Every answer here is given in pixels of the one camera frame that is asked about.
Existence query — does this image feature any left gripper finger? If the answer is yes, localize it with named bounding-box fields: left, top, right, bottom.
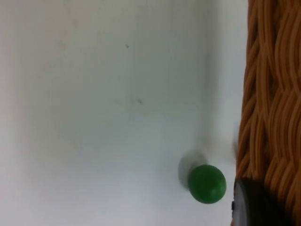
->
left=230, top=178, right=289, bottom=226

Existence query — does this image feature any brown wicker basket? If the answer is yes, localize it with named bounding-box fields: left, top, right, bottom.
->
left=236, top=0, right=301, bottom=226

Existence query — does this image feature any green ball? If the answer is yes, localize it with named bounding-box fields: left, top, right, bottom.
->
left=187, top=164, right=227, bottom=204

